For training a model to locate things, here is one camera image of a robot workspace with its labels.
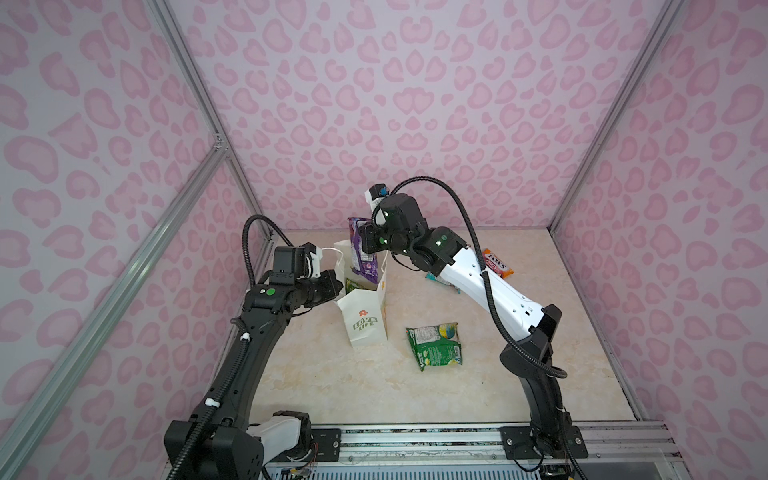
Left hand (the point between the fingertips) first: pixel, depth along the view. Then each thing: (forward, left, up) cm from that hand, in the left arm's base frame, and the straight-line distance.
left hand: (344, 279), depth 77 cm
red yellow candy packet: (+21, -48, -22) cm, 57 cm away
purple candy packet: (+1, -6, +5) cm, 8 cm away
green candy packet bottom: (-10, -25, -20) cm, 33 cm away
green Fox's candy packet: (+7, 0, -13) cm, 15 cm away
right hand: (+7, -5, +12) cm, 15 cm away
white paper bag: (-5, -5, -3) cm, 8 cm away
